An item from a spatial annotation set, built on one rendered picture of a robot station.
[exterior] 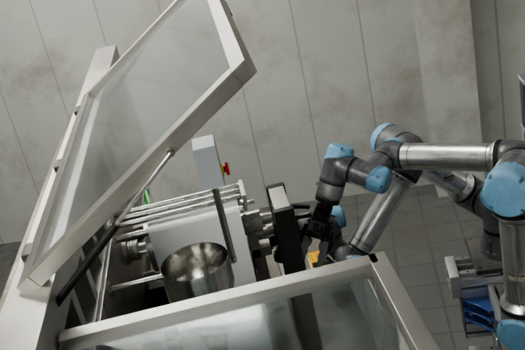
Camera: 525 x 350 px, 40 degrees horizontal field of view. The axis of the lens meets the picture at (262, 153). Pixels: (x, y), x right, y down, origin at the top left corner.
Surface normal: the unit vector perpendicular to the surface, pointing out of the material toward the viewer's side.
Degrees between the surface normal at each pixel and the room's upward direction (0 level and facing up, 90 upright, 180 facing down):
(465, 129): 90
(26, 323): 0
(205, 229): 90
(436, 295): 0
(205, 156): 90
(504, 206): 82
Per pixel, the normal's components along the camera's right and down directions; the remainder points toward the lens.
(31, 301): -0.20, -0.90
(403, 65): -0.08, 0.41
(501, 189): -0.56, 0.31
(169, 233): 0.13, 0.37
